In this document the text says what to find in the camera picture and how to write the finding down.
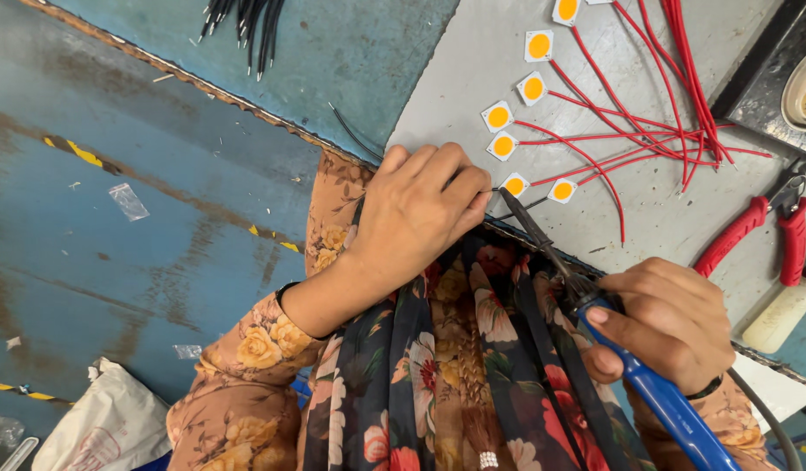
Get grey soldering iron cable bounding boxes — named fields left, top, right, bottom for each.
left=727, top=366, right=804, bottom=471

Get person's right hand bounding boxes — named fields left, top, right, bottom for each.
left=581, top=256, right=738, bottom=397

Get black metal stand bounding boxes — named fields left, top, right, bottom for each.
left=710, top=0, right=806, bottom=163

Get bundle of red wires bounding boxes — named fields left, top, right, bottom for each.
left=511, top=0, right=773, bottom=246

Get small clear plastic bag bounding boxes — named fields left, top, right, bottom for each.
left=108, top=182, right=150, bottom=222

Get crumpled clear plastic bag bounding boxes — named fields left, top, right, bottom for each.
left=0, top=414, right=26, bottom=452

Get black left wrist band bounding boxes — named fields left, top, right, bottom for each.
left=275, top=280, right=335, bottom=341

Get bundle of black wires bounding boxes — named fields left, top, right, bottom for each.
left=197, top=0, right=287, bottom=82

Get black wrist band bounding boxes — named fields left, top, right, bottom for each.
left=684, top=375, right=724, bottom=402
left=275, top=280, right=335, bottom=341

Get blue handled soldering iron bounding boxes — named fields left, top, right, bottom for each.
left=497, top=186, right=744, bottom=471

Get white plastic bottle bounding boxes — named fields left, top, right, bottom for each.
left=742, top=262, right=806, bottom=355

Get black right wrist band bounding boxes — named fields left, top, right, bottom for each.
left=684, top=375, right=724, bottom=402

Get group of square LED chips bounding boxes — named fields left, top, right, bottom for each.
left=480, top=0, right=616, bottom=205

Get dark floral scarf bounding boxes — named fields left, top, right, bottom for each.
left=298, top=225, right=659, bottom=471

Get person's left hand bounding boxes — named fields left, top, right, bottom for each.
left=347, top=142, right=493, bottom=295

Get white board piece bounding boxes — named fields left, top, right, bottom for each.
left=730, top=352, right=806, bottom=434

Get grey work sheet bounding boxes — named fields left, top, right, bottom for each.
left=385, top=0, right=806, bottom=387

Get white plastic tube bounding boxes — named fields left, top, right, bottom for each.
left=0, top=436, right=41, bottom=471

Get orange floral dress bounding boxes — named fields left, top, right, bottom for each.
left=166, top=149, right=780, bottom=471

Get black wire piece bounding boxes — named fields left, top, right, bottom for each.
left=488, top=196, right=549, bottom=222

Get red handled pliers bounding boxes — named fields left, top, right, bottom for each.
left=693, top=157, right=806, bottom=289

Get cream round container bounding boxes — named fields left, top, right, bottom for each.
left=780, top=41, right=806, bottom=133

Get white plastic sack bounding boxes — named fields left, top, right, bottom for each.
left=31, top=356, right=173, bottom=471

